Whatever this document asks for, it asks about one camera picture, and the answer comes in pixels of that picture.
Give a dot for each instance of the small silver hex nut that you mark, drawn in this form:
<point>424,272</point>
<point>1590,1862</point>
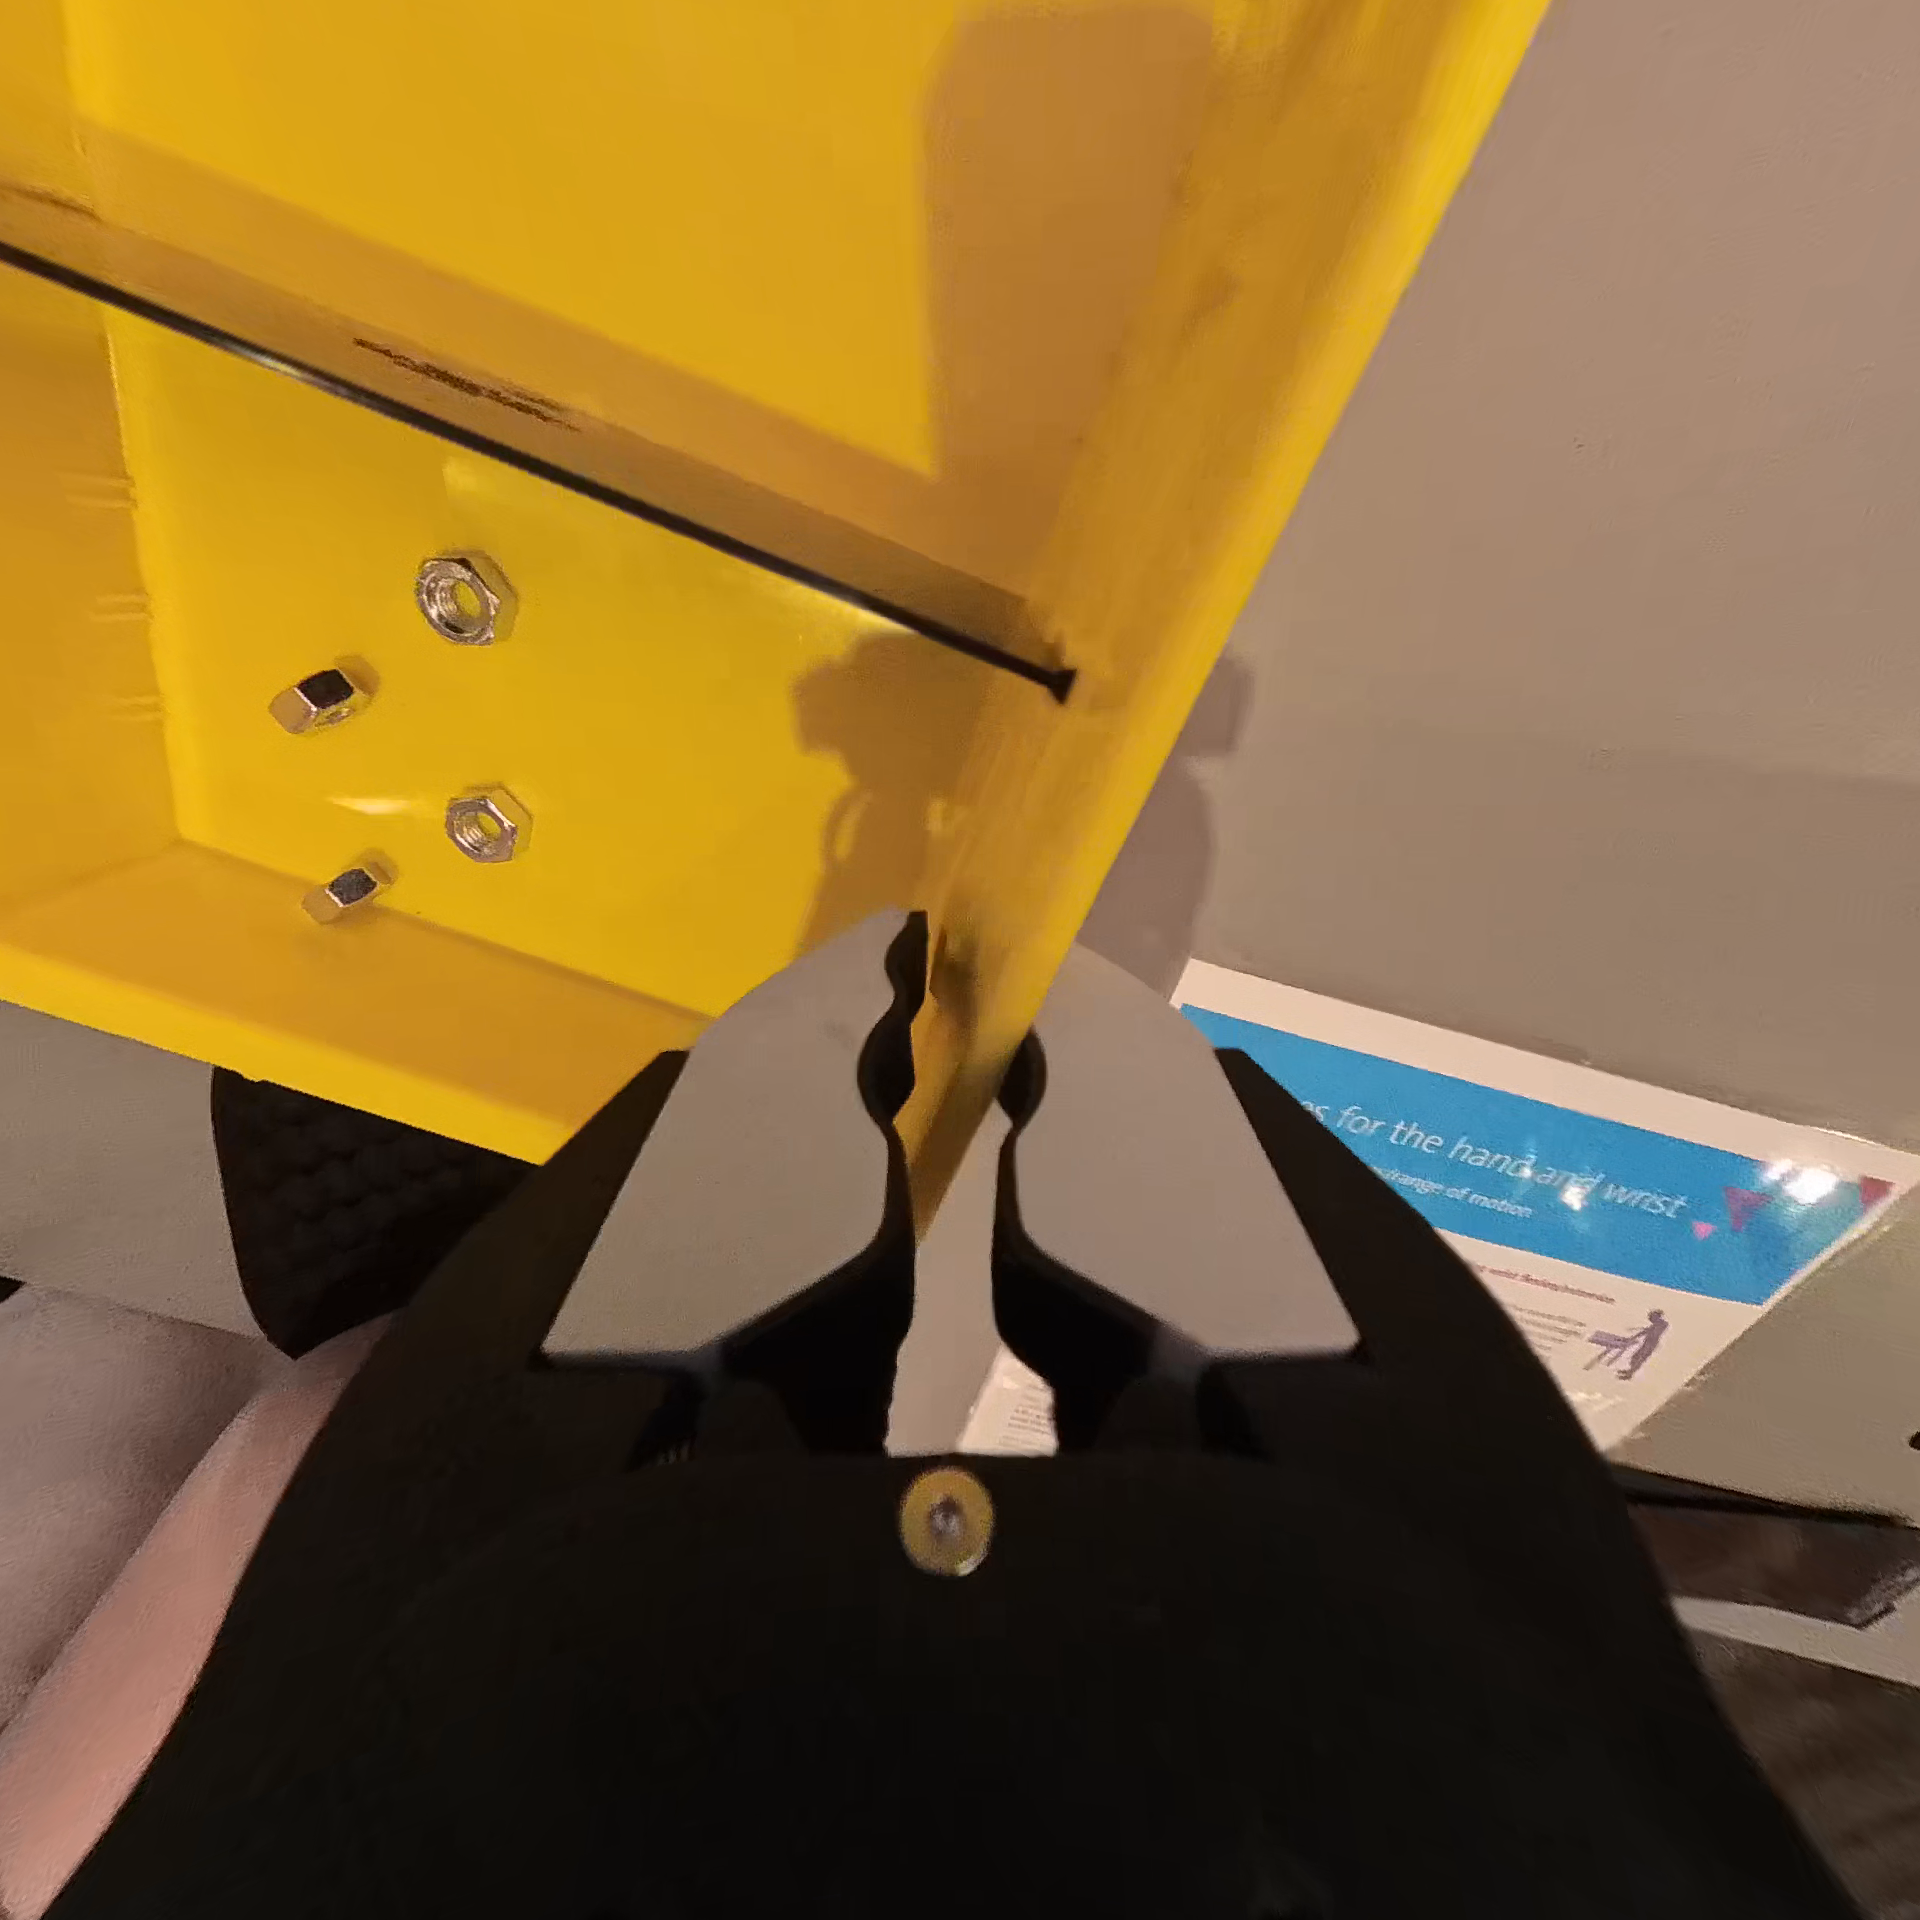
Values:
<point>349,888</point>

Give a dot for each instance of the large silver hex nut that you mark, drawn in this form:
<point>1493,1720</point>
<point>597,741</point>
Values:
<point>464,597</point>

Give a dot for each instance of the blue header printed sheet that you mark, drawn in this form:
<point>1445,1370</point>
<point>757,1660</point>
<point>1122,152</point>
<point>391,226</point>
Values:
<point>1500,1171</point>

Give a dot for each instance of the grey panel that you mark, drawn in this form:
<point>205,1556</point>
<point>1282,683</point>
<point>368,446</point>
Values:
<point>1785,1381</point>

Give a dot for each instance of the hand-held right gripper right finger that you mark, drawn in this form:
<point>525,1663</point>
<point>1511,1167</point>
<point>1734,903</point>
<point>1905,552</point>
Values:
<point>1185,1202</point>

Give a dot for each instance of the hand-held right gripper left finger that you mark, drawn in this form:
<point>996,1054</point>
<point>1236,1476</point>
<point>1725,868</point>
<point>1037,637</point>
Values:
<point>721,1186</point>

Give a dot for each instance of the yellow plastic bin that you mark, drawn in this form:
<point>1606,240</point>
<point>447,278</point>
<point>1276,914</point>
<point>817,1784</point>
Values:
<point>674,301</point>

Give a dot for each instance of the person's left forearm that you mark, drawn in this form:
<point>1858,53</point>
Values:
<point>120,1576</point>

